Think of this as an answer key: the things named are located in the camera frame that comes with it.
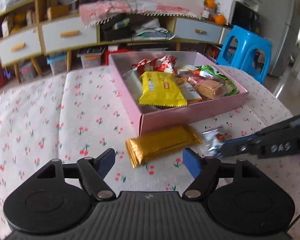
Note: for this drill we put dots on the green chip snack packet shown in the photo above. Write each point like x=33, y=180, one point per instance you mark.
x=215, y=74

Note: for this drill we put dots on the red candy packet left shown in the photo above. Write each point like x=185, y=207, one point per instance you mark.
x=145, y=65

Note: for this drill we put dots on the pink cherry dust cloth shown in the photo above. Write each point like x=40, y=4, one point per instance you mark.
x=102, y=11

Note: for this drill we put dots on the orange fruit lower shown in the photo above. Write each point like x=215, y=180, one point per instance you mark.
x=220, y=20

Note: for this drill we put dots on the yellow snack packet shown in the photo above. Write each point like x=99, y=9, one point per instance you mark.
x=160, y=89

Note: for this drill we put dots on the cherry print table cloth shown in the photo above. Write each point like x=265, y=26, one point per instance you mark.
x=81, y=114

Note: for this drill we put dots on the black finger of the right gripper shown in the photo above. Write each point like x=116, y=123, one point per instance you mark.
x=239, y=146

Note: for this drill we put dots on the red candy packet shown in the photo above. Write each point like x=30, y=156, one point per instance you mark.
x=145, y=65
x=166, y=64

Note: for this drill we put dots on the orange cracker snack packet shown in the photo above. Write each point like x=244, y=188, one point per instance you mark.
x=188, y=91

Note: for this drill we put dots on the wooden tv cabinet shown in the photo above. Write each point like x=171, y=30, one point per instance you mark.
x=67, y=33

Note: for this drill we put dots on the wafer biscuit clear packet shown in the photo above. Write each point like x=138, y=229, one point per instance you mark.
x=208, y=88

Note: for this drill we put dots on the orange fruit upper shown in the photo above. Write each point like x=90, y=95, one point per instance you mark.
x=210, y=4

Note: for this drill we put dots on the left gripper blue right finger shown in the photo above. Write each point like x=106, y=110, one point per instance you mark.
x=193, y=162

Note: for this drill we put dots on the red shoe box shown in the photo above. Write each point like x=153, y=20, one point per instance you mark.
x=108, y=52

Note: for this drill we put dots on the clear storage bin black lid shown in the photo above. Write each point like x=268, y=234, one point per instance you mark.
x=91, y=57

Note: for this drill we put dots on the pink cardboard box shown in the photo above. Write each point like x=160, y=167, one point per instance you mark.
x=147, y=118

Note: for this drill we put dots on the small white blue candy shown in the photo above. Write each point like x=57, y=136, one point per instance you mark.
x=213, y=139

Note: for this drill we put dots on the black microwave oven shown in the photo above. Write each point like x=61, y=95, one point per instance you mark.
x=244, y=17

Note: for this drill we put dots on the orange fruit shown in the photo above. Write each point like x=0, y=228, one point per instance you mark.
x=210, y=4
x=220, y=20

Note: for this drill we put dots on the red candy packet right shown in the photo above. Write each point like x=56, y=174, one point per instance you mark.
x=166, y=64

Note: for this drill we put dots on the blue plastic stool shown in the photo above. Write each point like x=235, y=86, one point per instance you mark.
x=248, y=44

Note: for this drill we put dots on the clear storage bin blue lid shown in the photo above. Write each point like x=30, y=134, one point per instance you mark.
x=57, y=63

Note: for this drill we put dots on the gold foil snack bar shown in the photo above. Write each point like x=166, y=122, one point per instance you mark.
x=158, y=144

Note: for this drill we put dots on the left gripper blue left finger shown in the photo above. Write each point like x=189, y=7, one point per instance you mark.
x=105, y=162

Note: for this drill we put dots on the black bag on shelf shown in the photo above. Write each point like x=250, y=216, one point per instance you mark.
x=117, y=28

